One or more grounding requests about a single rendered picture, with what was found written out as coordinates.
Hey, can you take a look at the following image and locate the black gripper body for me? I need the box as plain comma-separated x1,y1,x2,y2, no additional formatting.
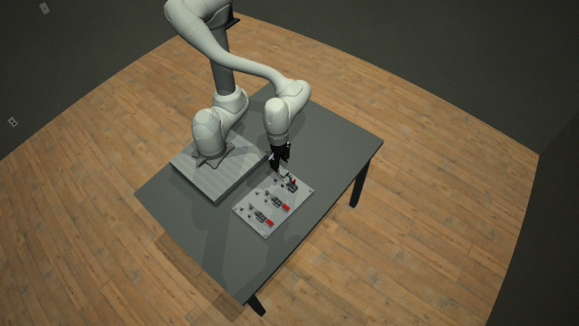
270,143,287,157

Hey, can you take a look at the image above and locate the black toggle clamp with red handle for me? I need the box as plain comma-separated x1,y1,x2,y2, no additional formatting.
286,173,298,193

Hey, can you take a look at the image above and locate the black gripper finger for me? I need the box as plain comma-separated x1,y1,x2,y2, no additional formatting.
281,142,291,170
267,153,281,177

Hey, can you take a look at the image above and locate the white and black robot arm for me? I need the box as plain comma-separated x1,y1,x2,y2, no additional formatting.
164,0,312,169

